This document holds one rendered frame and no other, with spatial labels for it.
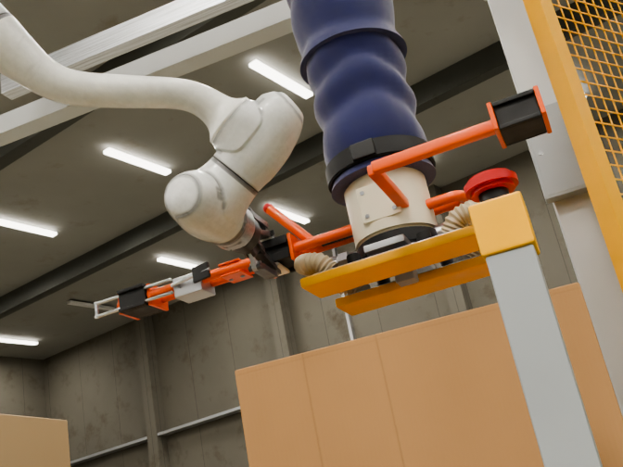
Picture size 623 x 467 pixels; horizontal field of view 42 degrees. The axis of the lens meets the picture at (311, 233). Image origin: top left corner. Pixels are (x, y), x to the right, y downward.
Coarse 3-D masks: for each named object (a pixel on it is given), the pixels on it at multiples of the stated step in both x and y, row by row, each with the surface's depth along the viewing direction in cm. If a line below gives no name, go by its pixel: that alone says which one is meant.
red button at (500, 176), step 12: (504, 168) 103; (468, 180) 105; (480, 180) 102; (492, 180) 102; (504, 180) 102; (516, 180) 103; (468, 192) 104; (480, 192) 103; (492, 192) 103; (504, 192) 103
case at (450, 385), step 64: (448, 320) 132; (576, 320) 126; (256, 384) 139; (320, 384) 136; (384, 384) 132; (448, 384) 129; (512, 384) 126; (256, 448) 136; (320, 448) 132; (384, 448) 129; (448, 448) 126; (512, 448) 123
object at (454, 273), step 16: (480, 256) 159; (432, 272) 161; (448, 272) 160; (464, 272) 161; (480, 272) 163; (368, 288) 167; (384, 288) 164; (400, 288) 163; (416, 288) 165; (432, 288) 167; (336, 304) 167; (352, 304) 167; (368, 304) 169; (384, 304) 172
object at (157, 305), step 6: (150, 288) 177; (156, 300) 178; (150, 306) 177; (156, 306) 177; (162, 306) 180; (168, 306) 182; (120, 312) 178; (126, 312) 178; (132, 312) 178; (138, 312) 179; (144, 312) 180; (150, 312) 181; (156, 312) 182; (132, 318) 182; (138, 318) 183
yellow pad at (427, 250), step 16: (432, 240) 143; (448, 240) 142; (464, 240) 142; (352, 256) 152; (384, 256) 146; (400, 256) 145; (416, 256) 145; (432, 256) 147; (448, 256) 149; (320, 272) 150; (336, 272) 148; (352, 272) 148; (368, 272) 149; (384, 272) 151; (400, 272) 153; (304, 288) 151; (320, 288) 153; (336, 288) 155; (352, 288) 157
